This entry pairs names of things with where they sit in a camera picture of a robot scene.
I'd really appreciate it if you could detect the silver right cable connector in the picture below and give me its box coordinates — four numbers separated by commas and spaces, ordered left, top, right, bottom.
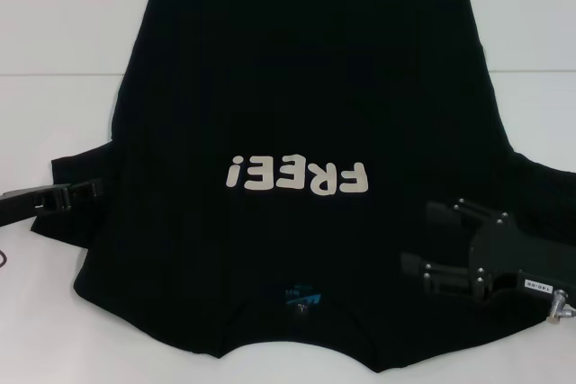
546, 288, 576, 326

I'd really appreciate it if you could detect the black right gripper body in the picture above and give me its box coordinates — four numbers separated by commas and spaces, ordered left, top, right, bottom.
467, 211, 559, 303

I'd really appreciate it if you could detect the black FREE print t-shirt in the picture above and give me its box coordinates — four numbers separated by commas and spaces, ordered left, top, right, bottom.
31, 0, 576, 362

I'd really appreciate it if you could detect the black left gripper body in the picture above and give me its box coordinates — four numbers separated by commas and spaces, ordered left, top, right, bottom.
0, 189, 41, 228

